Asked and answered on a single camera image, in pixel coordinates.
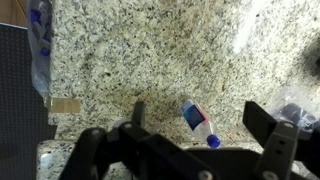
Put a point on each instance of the beige tape strip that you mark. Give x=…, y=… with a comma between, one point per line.
x=63, y=105

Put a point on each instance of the clear plastic water bottles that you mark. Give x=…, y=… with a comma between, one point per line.
x=39, y=73

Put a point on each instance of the clear bottle blue red label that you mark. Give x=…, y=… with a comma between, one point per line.
x=197, y=120

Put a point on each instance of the black perforated panel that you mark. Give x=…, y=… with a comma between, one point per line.
x=20, y=100

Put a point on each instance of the crumpled plastic wrapper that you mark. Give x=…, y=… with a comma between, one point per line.
x=296, y=113

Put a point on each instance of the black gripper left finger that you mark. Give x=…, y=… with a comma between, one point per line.
x=100, y=150

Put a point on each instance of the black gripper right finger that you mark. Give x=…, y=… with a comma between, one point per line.
x=278, y=146

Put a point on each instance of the clear bottle blue cap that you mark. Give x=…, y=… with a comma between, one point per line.
x=45, y=51
x=36, y=16

